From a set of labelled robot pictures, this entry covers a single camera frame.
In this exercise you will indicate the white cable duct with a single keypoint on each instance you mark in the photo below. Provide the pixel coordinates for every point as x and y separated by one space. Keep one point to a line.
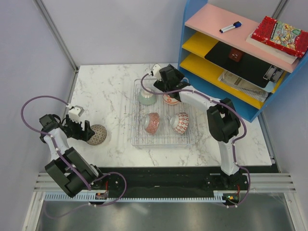
97 197

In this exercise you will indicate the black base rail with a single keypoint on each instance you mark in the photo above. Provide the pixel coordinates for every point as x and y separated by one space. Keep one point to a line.
168 182

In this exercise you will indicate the green ribbed bowl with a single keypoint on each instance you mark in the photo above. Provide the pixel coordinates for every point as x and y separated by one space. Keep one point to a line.
146 98

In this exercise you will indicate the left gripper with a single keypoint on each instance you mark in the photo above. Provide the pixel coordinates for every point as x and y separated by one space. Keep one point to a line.
86 134

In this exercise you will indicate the blue whiteboard marker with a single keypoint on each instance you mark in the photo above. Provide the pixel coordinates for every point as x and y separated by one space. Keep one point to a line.
231 27

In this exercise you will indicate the blue shelf unit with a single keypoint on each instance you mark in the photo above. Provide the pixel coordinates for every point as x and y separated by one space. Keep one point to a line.
213 40

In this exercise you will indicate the brown lattice pattern bowl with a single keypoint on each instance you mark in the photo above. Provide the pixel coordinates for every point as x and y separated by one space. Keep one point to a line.
99 136

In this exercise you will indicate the spiral notebook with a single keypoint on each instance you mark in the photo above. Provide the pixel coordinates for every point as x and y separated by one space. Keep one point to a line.
243 86

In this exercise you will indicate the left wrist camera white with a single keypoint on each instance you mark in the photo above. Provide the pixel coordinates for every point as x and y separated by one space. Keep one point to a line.
75 112

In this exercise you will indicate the orange leaf pattern bowl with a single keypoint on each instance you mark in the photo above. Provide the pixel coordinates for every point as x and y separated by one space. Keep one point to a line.
169 100

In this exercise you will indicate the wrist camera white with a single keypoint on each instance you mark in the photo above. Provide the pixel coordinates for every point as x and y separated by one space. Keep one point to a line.
75 112
155 71

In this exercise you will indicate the blue triangle pattern bowl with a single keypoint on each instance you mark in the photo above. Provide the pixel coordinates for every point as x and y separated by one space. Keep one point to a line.
180 122

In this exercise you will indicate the brown cube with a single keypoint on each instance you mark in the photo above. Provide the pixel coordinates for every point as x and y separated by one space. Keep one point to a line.
235 54

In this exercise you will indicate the black clipboard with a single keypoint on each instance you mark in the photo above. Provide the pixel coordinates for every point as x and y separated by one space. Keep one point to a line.
250 68

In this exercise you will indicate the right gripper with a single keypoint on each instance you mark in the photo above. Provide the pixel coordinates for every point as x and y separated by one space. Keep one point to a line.
160 85

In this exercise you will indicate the grey book under red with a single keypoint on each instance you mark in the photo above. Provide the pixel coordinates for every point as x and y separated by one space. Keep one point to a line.
271 50

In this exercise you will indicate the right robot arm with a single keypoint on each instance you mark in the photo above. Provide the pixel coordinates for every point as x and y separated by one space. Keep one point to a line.
223 121

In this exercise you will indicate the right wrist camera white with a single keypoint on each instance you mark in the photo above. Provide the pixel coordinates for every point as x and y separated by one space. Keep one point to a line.
155 71

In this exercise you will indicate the white wire dish rack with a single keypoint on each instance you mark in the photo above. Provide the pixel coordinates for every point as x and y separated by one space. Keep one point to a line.
165 136

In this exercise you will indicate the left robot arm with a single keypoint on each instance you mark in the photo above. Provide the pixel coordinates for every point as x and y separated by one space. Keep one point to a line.
68 168

